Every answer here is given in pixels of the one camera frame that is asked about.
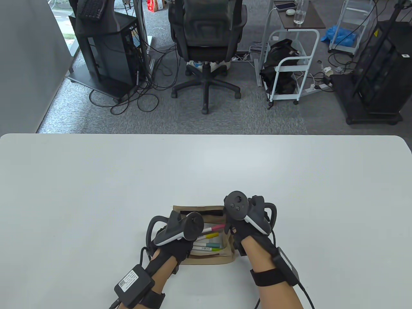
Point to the yellow cap twist pen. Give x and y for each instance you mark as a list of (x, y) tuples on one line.
[(210, 235)]

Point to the black handheld controller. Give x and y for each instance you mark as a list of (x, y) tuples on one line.
[(190, 225), (236, 206)]

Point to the black computer stand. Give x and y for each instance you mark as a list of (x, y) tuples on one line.
[(103, 22)]

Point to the dark smartphone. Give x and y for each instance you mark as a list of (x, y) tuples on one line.
[(285, 5)]

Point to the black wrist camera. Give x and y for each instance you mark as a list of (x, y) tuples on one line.
[(238, 248)]

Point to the person's left hand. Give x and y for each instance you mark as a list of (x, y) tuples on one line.
[(173, 251)]

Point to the white metal rack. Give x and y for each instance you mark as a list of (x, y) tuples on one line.
[(357, 8)]

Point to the black keyboard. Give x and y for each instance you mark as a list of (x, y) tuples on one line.
[(91, 9)]

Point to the brown side table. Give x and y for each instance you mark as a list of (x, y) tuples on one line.
[(315, 21)]

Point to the white tubular rolling cart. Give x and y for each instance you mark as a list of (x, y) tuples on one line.
[(296, 31)]

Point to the tan fabric pencil pouch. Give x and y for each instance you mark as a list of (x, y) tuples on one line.
[(209, 260)]

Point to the white power strip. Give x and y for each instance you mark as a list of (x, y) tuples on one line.
[(317, 88)]

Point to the clear water bottle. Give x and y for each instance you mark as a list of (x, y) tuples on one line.
[(300, 14)]

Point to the teal cap twist pen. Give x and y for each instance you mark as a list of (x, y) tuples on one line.
[(214, 245)]

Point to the black office chair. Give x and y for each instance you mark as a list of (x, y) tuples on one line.
[(206, 32)]

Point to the black wrist sensor box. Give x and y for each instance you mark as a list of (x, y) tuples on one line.
[(133, 283), (286, 267)]

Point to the green cap twist pen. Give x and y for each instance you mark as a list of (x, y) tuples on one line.
[(215, 249)]

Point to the black backpack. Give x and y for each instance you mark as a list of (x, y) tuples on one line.
[(280, 64)]

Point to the red and white box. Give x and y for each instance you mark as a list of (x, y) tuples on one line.
[(154, 4)]

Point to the black computer tower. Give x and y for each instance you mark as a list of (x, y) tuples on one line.
[(109, 58)]

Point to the black equipment cart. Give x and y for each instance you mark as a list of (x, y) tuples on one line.
[(379, 64)]

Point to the pink cap twist pen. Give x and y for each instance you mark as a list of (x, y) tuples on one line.
[(215, 228)]

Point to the person's right hand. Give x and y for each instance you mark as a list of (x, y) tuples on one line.
[(249, 233)]

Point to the person's right forearm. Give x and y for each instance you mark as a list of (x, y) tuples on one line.
[(260, 257)]

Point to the blue plastic bag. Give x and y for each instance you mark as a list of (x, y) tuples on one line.
[(338, 33)]

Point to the person's left forearm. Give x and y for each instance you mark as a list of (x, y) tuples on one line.
[(161, 276)]

